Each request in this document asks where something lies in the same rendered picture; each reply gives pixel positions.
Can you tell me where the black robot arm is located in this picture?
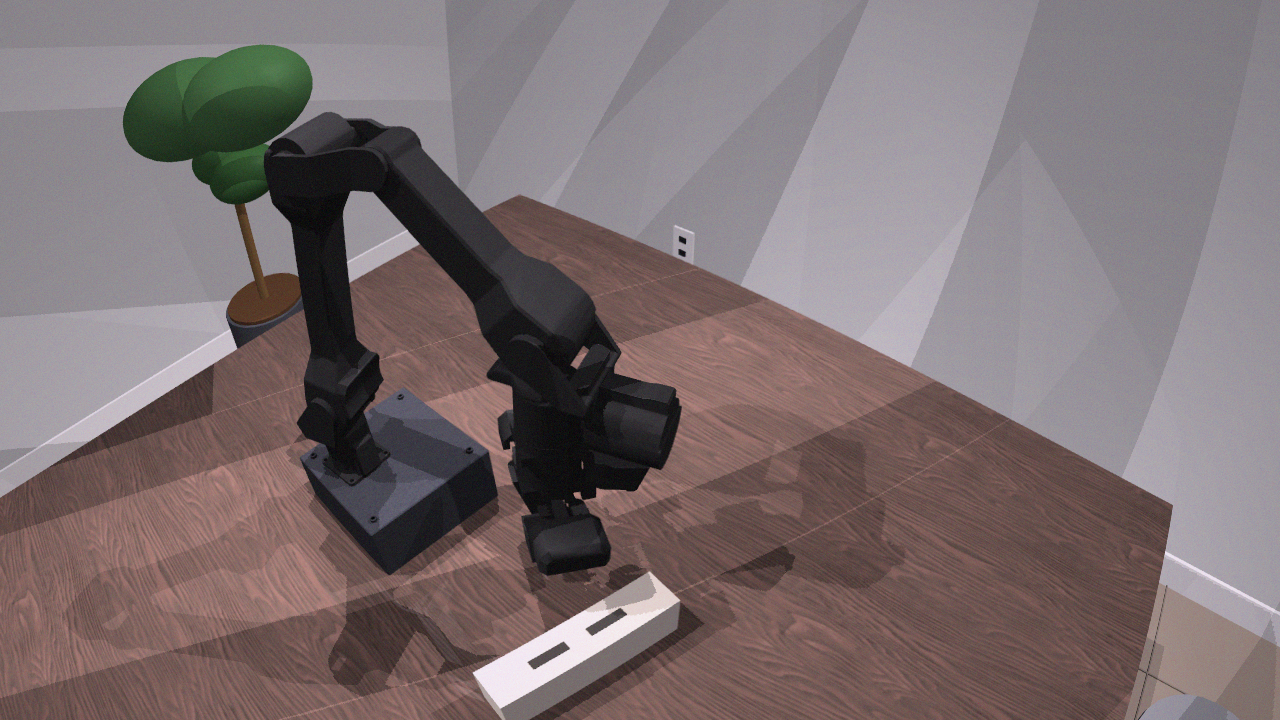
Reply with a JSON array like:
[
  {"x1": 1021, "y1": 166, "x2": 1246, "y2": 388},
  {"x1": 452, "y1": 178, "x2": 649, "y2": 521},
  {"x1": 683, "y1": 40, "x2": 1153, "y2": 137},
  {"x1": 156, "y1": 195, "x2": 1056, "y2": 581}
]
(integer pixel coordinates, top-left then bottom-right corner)
[{"x1": 264, "y1": 111, "x2": 682, "y2": 500}]

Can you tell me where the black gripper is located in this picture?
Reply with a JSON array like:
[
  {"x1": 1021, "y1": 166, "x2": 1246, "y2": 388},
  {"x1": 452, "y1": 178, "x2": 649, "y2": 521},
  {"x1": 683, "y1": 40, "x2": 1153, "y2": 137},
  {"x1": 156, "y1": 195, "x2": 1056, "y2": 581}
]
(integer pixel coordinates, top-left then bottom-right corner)
[{"x1": 498, "y1": 409, "x2": 611, "y2": 577}]

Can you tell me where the black two-prong charger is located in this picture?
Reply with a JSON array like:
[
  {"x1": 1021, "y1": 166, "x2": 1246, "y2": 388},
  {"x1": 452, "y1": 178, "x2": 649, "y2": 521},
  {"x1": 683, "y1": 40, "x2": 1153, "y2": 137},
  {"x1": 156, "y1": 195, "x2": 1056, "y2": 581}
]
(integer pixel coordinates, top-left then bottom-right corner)
[{"x1": 521, "y1": 512, "x2": 540, "y2": 562}]

